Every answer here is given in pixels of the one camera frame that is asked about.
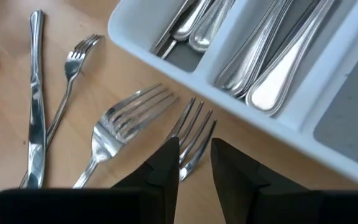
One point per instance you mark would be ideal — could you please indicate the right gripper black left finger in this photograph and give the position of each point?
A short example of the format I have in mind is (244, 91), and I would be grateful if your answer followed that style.
(89, 207)

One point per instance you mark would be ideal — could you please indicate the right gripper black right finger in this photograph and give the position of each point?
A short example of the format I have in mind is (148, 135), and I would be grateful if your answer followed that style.
(275, 207)

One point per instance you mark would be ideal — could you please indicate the silver table knife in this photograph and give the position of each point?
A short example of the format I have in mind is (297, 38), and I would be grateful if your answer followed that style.
(37, 124)

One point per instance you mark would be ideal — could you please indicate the small silver fork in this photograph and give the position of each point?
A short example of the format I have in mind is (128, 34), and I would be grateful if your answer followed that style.
(238, 77)
(73, 63)

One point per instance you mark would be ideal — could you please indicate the white plastic cutlery organizer tray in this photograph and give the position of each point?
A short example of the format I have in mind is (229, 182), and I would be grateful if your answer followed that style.
(210, 67)

